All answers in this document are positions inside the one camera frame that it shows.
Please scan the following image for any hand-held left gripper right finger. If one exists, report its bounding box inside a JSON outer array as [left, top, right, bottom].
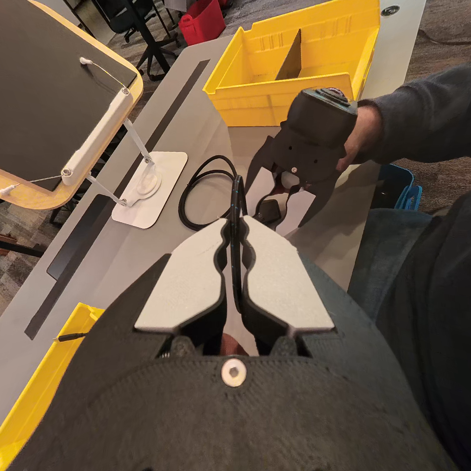
[[241, 216, 336, 356]]

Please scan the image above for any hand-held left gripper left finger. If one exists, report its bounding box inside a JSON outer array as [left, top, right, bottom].
[[134, 218, 230, 355]]

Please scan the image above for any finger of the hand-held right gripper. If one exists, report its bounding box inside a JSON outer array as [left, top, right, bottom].
[[245, 166, 276, 218], [275, 188, 318, 237]]

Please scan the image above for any silver HDMI splitter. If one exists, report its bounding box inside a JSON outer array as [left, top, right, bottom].
[[254, 199, 283, 225]]

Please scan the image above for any looped braided HDMI cable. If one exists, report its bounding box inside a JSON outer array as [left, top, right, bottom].
[[228, 175, 248, 313]]

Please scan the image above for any yellow plastic bin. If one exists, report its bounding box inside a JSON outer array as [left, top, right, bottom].
[[0, 302, 105, 471], [203, 0, 380, 127]]

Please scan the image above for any black cable with silver plug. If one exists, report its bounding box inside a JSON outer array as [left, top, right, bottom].
[[178, 155, 243, 232]]

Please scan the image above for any person's right forearm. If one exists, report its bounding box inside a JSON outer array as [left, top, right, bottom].
[[355, 63, 471, 166]]

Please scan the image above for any person's right hand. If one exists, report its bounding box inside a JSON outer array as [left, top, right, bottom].
[[336, 106, 384, 173]]

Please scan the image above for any person's left hand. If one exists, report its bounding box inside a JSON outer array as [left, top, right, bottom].
[[220, 334, 251, 357]]

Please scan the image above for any black bin divider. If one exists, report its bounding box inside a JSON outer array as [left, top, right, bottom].
[[275, 29, 303, 81]]

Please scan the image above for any person's jeans leg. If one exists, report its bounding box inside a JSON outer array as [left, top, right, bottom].
[[348, 208, 435, 324]]

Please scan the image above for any blue plastic piece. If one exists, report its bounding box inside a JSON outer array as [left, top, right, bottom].
[[370, 164, 423, 211]]

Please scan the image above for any person's dark sweater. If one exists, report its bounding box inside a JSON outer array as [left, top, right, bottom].
[[375, 191, 471, 471]]

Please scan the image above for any black office chair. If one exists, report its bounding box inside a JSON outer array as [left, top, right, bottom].
[[92, 0, 182, 81]]

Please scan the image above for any wooden-edged black board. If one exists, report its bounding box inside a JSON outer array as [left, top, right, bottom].
[[0, 0, 144, 210]]

